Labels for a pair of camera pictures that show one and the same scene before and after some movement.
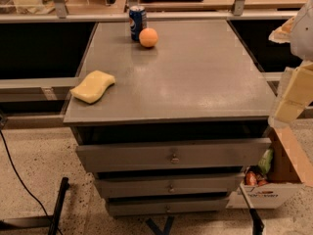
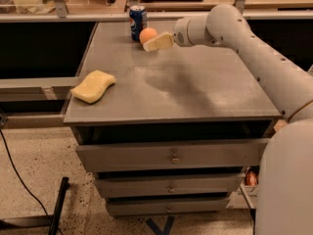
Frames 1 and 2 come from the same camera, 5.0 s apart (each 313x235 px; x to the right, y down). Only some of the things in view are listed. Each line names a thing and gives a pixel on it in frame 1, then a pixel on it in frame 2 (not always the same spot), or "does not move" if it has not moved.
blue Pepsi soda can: [138, 21] does not move
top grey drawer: [172, 155] does not move
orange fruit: [148, 37] does not move
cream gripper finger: [298, 94] to [163, 41]
